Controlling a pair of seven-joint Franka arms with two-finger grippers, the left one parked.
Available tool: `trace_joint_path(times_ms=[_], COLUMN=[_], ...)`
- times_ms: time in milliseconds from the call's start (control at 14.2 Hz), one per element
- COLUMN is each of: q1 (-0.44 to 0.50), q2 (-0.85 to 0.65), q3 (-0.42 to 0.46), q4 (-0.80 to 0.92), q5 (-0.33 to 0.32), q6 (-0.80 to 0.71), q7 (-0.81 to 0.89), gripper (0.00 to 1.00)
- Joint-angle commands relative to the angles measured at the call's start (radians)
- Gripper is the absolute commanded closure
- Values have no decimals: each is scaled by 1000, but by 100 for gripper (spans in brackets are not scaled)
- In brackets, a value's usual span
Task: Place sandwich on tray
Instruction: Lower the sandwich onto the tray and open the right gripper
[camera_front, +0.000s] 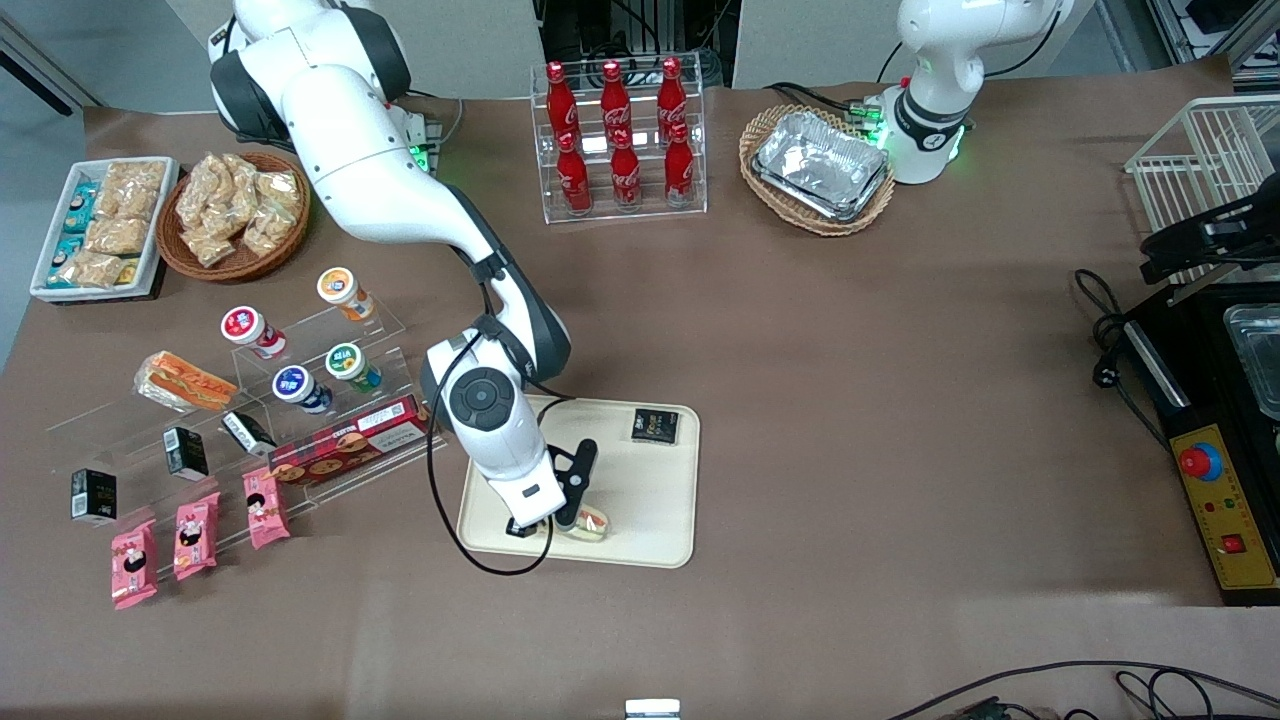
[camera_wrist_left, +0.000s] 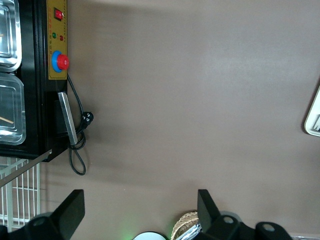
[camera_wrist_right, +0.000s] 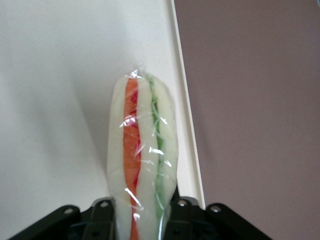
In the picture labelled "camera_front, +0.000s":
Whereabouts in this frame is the grey right base cable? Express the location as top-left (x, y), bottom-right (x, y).
top-left (405, 92), bottom-right (466, 153)

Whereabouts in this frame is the brown table cover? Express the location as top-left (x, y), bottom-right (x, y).
top-left (0, 55), bottom-right (1280, 720)

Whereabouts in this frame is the blue lid yogurt cup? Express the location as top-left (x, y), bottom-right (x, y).
top-left (272, 365), bottom-right (334, 415)

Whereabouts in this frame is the metal container in machine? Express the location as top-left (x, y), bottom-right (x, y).
top-left (1222, 303), bottom-right (1280, 421)

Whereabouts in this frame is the small black carton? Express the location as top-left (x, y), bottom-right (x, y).
top-left (163, 427), bottom-right (210, 481)
top-left (70, 468), bottom-right (118, 528)
top-left (222, 410), bottom-right (278, 459)

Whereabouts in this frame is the long black cable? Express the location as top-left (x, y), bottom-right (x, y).
top-left (885, 660), bottom-right (1280, 720)

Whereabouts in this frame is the white rectangular dish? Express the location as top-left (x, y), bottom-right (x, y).
top-left (30, 157), bottom-right (181, 303)

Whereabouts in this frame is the clear acrylic stepped display stand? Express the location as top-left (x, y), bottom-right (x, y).
top-left (45, 295), bottom-right (448, 583)

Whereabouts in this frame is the green lid yogurt cup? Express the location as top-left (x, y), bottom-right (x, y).
top-left (325, 343), bottom-right (384, 393)

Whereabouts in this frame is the teal snack packet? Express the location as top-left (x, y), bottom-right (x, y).
top-left (62, 180), bottom-right (101, 236)
top-left (48, 234), bottom-right (87, 289)

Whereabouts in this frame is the dark cable bundle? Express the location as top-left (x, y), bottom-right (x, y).
top-left (535, 0), bottom-right (736, 89)

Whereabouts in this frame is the red tartan shortbread box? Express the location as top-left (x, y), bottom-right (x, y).
top-left (268, 394), bottom-right (433, 488)

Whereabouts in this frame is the red lid yogurt cup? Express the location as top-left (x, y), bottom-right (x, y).
top-left (220, 306), bottom-right (288, 360)

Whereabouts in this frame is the black background bar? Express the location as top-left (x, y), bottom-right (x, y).
top-left (0, 15), bottom-right (83, 116)

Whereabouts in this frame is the dark brown wicker basket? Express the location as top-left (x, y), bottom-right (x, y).
top-left (155, 152), bottom-right (311, 283)

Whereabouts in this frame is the red cola bottle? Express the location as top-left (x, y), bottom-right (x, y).
top-left (664, 122), bottom-right (695, 204)
top-left (657, 57), bottom-right (689, 141)
top-left (556, 132), bottom-right (593, 214)
top-left (600, 60), bottom-right (633, 146)
top-left (610, 130), bottom-right (643, 209)
top-left (545, 62), bottom-right (581, 151)

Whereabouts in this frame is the aluminium frame rack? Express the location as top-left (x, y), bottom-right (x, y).
top-left (1150, 0), bottom-right (1280, 71)

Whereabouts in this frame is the white wire basket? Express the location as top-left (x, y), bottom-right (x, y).
top-left (1125, 95), bottom-right (1280, 286)

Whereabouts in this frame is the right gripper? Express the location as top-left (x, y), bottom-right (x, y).
top-left (487, 440), bottom-right (599, 541)

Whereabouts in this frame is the black left base cable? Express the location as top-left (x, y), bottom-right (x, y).
top-left (765, 82), bottom-right (873, 114)

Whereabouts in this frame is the aluminium foil tray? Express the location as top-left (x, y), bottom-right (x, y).
top-left (752, 150), bottom-right (891, 223)
top-left (757, 110), bottom-right (889, 211)

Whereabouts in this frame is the light tan wicker basket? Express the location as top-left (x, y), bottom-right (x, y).
top-left (739, 104), bottom-right (897, 237)

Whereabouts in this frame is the black square snack packet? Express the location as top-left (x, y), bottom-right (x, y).
top-left (630, 407), bottom-right (682, 445)

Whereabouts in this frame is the black power cable with plug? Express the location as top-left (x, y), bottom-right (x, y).
top-left (1073, 268), bottom-right (1171, 451)

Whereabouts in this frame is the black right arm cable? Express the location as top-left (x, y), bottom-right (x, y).
top-left (427, 255), bottom-right (578, 578)

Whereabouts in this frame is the orange lid yogurt cup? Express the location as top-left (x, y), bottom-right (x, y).
top-left (317, 267), bottom-right (377, 322)

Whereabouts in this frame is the cream plastic serving tray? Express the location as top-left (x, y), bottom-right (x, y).
top-left (456, 392), bottom-right (701, 570)

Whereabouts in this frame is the clear bag of brown crackers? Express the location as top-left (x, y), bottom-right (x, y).
top-left (85, 215), bottom-right (151, 257)
top-left (58, 250), bottom-right (127, 291)
top-left (103, 160), bottom-right (167, 221)

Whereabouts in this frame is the pink cartoon snack packet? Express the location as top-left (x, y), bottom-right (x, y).
top-left (173, 492), bottom-right (221, 582)
top-left (110, 519), bottom-right (159, 611)
top-left (243, 467), bottom-right (292, 551)

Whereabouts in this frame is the clear bag of beige snacks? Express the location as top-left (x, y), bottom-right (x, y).
top-left (240, 205), bottom-right (297, 259)
top-left (178, 155), bottom-right (227, 229)
top-left (180, 225), bottom-right (237, 269)
top-left (220, 154), bottom-right (263, 231)
top-left (255, 170), bottom-right (301, 217)

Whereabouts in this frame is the clear acrylic bottle rack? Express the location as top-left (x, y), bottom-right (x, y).
top-left (530, 52), bottom-right (709, 225)

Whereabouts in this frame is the black sealing machine yellow panel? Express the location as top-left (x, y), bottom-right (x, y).
top-left (1120, 280), bottom-right (1280, 608)

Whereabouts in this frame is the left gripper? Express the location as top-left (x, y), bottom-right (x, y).
top-left (1140, 195), bottom-right (1280, 286)

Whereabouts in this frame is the looped black cable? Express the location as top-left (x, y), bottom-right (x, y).
top-left (1115, 668), bottom-right (1206, 720)

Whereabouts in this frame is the plastic-wrapped triangle sandwich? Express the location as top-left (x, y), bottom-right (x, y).
top-left (560, 505), bottom-right (611, 542)
top-left (134, 351), bottom-right (241, 414)

